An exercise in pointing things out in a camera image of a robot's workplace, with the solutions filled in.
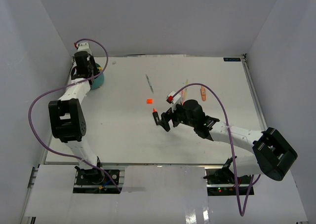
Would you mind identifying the orange clear highlighter pen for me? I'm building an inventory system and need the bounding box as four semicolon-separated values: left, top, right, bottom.
181;89;186;104

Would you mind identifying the black highlighter orange tip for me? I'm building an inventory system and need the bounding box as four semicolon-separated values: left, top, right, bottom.
152;108;160;125

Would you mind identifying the green clear pen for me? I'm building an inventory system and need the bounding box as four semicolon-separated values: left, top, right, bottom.
145;74;154;94

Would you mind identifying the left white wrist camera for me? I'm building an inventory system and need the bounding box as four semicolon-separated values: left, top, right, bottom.
74;41;92;54

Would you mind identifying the blue label sticker right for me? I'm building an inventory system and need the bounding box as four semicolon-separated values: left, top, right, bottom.
223;57;241;62

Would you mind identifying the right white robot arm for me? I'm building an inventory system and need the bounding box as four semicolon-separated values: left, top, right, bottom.
153;100;298;184

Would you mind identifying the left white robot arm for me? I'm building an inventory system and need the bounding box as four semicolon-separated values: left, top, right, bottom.
48;49;104;184

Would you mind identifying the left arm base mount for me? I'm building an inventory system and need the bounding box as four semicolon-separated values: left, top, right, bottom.
73;166;122;194

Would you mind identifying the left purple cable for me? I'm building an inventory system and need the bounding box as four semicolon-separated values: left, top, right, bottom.
28;38;122;194

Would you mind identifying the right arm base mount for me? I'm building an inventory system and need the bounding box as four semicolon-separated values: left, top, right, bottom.
203;158;251;196

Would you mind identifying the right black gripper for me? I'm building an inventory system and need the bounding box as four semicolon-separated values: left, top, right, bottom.
158;101;196;132

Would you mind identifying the teal round organizer container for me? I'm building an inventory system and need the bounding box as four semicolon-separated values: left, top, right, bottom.
91;73;105;90

